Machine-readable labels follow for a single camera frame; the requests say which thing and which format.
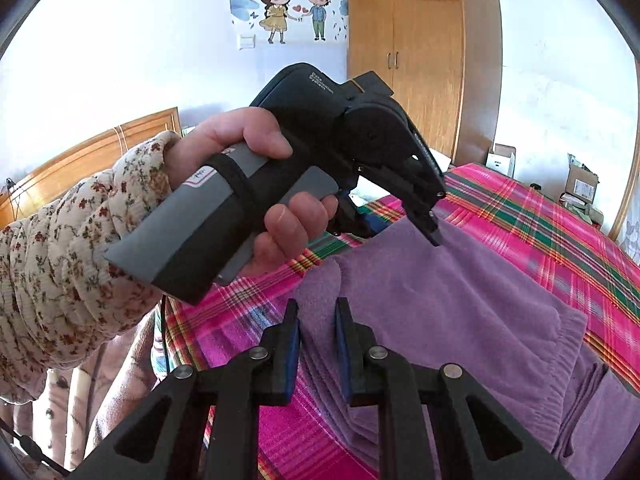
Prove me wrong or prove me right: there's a purple fleece garment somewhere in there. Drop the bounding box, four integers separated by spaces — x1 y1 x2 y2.
294 219 639 479

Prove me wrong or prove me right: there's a left floral sleeve forearm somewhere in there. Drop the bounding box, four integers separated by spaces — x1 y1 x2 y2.
1 131 179 404

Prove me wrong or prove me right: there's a person's left hand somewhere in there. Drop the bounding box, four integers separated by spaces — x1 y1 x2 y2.
162 105 341 279

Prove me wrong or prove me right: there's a pink plaid bed cover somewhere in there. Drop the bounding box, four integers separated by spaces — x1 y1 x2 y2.
159 161 640 480

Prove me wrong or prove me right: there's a white small box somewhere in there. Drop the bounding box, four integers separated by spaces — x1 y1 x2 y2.
485 143 516 178

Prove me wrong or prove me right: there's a wooden wardrobe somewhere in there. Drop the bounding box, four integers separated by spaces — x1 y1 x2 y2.
347 0 502 166

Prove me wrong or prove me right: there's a cardboard box with label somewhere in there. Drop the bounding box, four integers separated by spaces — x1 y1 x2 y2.
565 154 599 204

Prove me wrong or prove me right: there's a black cable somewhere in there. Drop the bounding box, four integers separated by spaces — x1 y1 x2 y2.
0 294 172 478

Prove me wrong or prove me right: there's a cartoon couple wall sticker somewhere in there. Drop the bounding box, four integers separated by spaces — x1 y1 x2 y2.
258 0 332 44

